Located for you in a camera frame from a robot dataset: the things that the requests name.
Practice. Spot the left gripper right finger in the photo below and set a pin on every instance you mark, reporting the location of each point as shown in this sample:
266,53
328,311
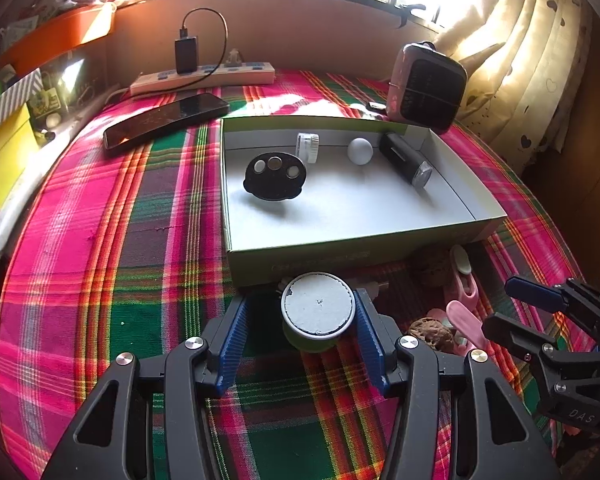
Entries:
493,435

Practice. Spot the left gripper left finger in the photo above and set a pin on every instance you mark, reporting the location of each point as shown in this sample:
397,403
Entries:
110,436

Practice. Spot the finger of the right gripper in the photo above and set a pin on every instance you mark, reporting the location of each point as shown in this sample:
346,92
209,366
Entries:
574,299
520,340

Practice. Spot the brown walnut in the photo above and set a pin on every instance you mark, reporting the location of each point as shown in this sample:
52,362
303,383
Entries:
431,265
434,333

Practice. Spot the pink earphone case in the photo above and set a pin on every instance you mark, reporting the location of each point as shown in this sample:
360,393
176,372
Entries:
468,328

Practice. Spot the pink clip with green pad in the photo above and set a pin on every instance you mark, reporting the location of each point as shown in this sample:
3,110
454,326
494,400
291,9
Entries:
463,286

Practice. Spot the white green spool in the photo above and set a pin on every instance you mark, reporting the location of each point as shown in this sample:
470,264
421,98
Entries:
317,309

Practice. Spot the white ball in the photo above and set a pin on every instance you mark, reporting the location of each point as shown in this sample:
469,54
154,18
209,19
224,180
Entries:
360,151

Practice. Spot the black disc with magnets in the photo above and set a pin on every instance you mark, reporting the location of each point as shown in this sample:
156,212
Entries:
275,176

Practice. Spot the plaid tablecloth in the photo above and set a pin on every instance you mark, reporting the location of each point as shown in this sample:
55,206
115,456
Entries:
125,254

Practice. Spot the green shallow cardboard box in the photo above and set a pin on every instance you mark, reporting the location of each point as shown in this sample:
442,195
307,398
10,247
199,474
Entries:
345,215

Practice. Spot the cream heart curtain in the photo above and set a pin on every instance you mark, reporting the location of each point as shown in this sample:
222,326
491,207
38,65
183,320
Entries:
525,60

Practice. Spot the pink black mini heater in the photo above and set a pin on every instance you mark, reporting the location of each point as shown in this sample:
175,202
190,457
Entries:
425,88

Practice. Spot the small black heater plug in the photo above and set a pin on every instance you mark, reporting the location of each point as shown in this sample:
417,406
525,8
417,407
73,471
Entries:
376,107

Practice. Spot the yellow box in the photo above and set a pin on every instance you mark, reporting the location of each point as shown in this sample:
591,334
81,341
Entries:
17,146

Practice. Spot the black smartphone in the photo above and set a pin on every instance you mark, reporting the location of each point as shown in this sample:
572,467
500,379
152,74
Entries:
192,111

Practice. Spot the striped box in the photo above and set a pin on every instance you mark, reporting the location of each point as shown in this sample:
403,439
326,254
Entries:
20,93

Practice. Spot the white plug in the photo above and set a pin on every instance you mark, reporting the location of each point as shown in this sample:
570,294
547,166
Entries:
234,58

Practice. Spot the white power strip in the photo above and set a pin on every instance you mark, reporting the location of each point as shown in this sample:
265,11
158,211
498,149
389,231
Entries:
206,77

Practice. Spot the black charger adapter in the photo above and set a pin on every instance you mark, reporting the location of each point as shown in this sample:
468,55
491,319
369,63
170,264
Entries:
186,55

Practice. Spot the orange planter tray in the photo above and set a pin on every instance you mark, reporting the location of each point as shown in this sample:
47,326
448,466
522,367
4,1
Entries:
59,35

